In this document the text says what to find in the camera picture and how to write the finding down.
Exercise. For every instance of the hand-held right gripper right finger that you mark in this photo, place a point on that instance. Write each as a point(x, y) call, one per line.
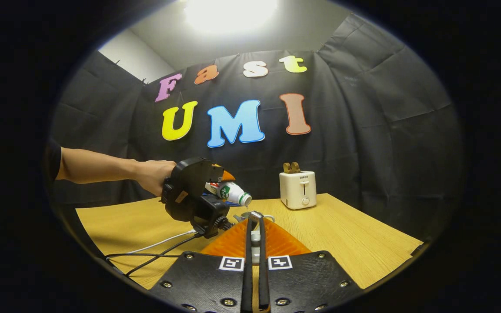
point(263, 282)

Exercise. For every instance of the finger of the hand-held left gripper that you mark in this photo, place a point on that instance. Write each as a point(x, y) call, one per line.
point(225, 176)

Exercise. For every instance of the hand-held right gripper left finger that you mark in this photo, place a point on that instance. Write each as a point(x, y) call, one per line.
point(247, 282)

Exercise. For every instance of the white green-label water bottle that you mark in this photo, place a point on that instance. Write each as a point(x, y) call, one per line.
point(233, 193)

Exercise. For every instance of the brown bread slice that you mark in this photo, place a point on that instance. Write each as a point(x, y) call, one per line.
point(296, 167)
point(287, 168)

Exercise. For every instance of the white toaster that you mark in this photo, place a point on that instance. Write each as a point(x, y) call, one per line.
point(298, 189)

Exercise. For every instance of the black backdrop cloth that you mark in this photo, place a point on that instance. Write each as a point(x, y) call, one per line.
point(355, 130)

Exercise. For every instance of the person's black sleeve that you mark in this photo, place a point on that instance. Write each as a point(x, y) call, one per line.
point(52, 161)

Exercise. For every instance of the bright ceiling light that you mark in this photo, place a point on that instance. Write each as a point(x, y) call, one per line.
point(231, 13)

